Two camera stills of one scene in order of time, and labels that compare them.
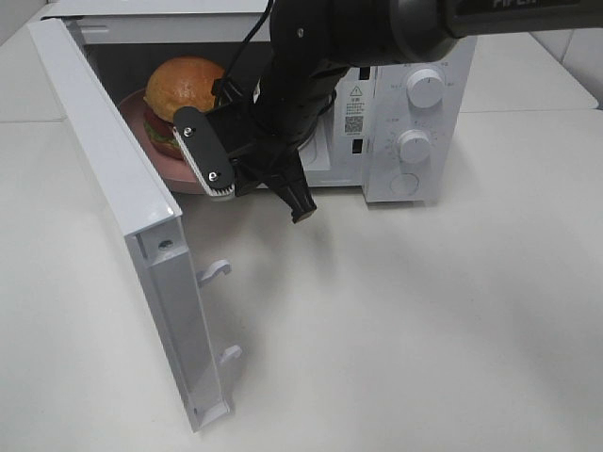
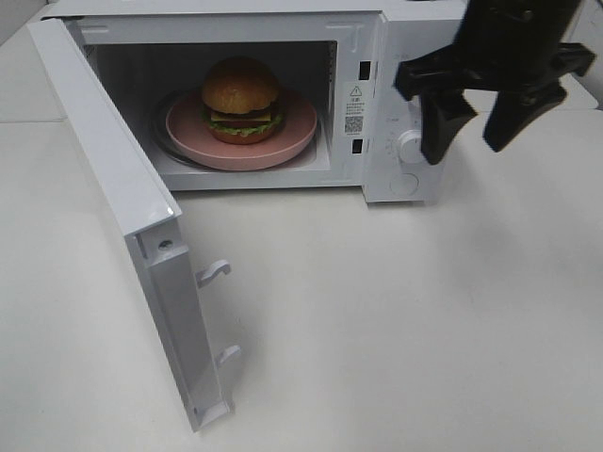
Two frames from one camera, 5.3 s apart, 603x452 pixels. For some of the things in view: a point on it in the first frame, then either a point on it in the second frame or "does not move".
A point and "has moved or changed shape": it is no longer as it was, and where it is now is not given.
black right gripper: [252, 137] -> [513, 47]
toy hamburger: [176, 83] has moved or changed shape
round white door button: [404, 184] does not move
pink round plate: [176, 172] has moved or changed shape
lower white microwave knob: [415, 146] does not move
